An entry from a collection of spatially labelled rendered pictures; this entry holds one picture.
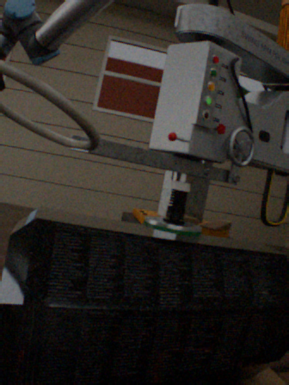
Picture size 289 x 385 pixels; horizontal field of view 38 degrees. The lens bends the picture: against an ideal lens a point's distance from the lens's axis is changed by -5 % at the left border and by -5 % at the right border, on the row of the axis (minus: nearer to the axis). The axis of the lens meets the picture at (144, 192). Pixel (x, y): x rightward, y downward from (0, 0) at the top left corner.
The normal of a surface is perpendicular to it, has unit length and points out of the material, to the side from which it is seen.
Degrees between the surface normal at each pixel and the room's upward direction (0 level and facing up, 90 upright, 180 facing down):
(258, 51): 90
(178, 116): 90
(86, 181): 90
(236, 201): 90
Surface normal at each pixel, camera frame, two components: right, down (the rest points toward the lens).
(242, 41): 0.62, 0.16
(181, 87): -0.76, -0.11
